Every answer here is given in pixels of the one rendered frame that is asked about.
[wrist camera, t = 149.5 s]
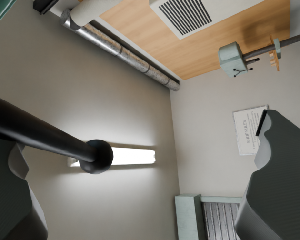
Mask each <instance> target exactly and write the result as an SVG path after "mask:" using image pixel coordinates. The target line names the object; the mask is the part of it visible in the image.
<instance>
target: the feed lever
mask: <svg viewBox="0 0 300 240"><path fill-rule="evenodd" d="M0 139H2V140H7V141H16V142H17V143H18V144H22V145H26V146H29V147H33V148H37V149H40V150H45V151H49V152H53V153H57V154H60V155H64V156H68V157H71V158H75V159H78V162H79V165H80V167H81V168H82V169H83V170H84V171H85V172H87V173H89V174H95V175H96V174H101V173H103V172H105V171H107V170H108V169H109V168H110V166H111V165H112V163H113V160H114V152H113V149H112V147H111V146H110V144H108V143H107V142H105V141H103V140H99V139H94V140H89V141H88V142H86V143H85V142H83V141H81V140H79V139H77V138H75V137H73V136H71V135H69V134H68V133H66V132H64V131H62V130H60V129H58V128H56V127H54V126H52V125H50V124H48V123H47V122H45V121H43V120H41V119H39V118H37V117H35V116H33V115H31V114H29V113H28V112H26V111H24V110H22V109H20V108H18V107H16V106H14V105H12V104H10V103H9V102H7V101H5V100H3V99H1V98H0Z"/></svg>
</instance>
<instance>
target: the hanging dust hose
mask: <svg viewBox="0 0 300 240"><path fill-rule="evenodd" d="M122 1H123V0H83V1H82V2H81V3H79V4H78V5H77V6H76V7H75V8H73V9H72V10H71V11H70V15H71V18H72V20H73V21H74V22H75V23H76V24H77V25H79V26H84V25H86V24H87V23H89V22H90V21H92V20H93V19H95V18H96V17H98V16H99V15H101V14H102V13H104V12H105V11H107V10H109V9H111V8H112V7H114V6H115V5H117V4H118V3H120V2H122Z"/></svg>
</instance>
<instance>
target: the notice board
mask: <svg viewBox="0 0 300 240"><path fill-rule="evenodd" d="M264 109H266V110H268V109H269V108H268V105H262V106H258V107H253V108H248V109H244V110H238V111H233V112H232V116H233V122H234V127H235V132H236V138H237V144H238V149H239V154H240V156H244V155H255V154H257V151H258V148H259V146H260V140H259V139H258V137H257V136H255V135H256V131H257V128H258V124H259V121H260V118H261V115H262V112H263V110H264Z"/></svg>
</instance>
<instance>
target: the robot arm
mask: <svg viewBox="0 0 300 240"><path fill-rule="evenodd" d="M255 136H257V137H258V139H259V140H260V146H259V148H258V151H257V154H256V156H255V159H254V163H255V165H256V167H257V169H258V170H257V171H255V172H253V173H252V175H251V177H250V180H249V182H248V185H247V187H246V190H245V192H244V195H243V197H242V200H241V203H240V206H239V210H238V214H237V217H236V221H235V231H236V233H237V235H238V237H239V238H240V239H241V240H300V128H298V127H297V126H296V125H295V124H293V123H292V122H291V121H289V120H288V119H287V118H285V117H284V116H283V115H281V114H280V113H279V112H277V111H276V110H266V109H264V110H263V112H262V115H261V118H260V121H259V124H258V128H257V131H256V135H255ZM24 148H25V145H22V144H18V143H17V142H16V141H7V140H2V139H0V240H47V238H48V228H47V224H46V221H45V217H44V213H43V210H42V208H41V206H40V205H39V203H38V201H37V199H36V197H35V195H34V193H33V192H32V190H31V188H30V186H29V184H28V182H27V181H26V180H25V177H26V175H27V173H28V171H29V169H30V168H29V166H28V164H27V162H26V160H25V158H24V156H23V154H22V151H23V149H24Z"/></svg>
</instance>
